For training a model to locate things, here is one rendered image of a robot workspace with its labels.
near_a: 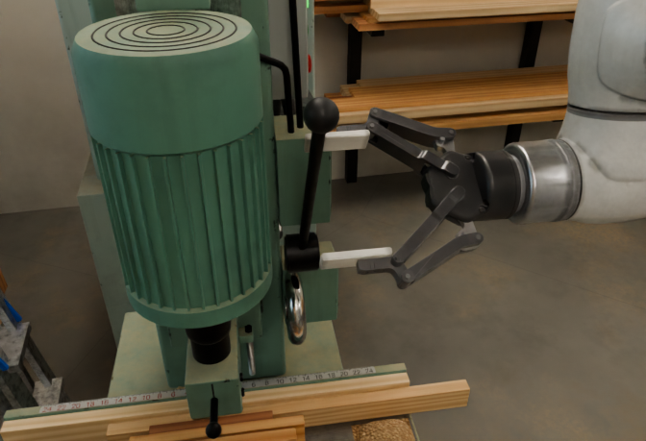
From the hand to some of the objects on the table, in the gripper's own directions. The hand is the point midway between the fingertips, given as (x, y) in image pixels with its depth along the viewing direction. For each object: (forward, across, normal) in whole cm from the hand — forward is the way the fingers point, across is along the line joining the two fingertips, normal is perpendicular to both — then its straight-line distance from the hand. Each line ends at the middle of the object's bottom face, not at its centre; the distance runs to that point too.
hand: (322, 199), depth 59 cm
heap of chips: (-10, -26, -36) cm, 45 cm away
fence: (+15, -16, -43) cm, 48 cm away
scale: (+15, -13, -38) cm, 43 cm away
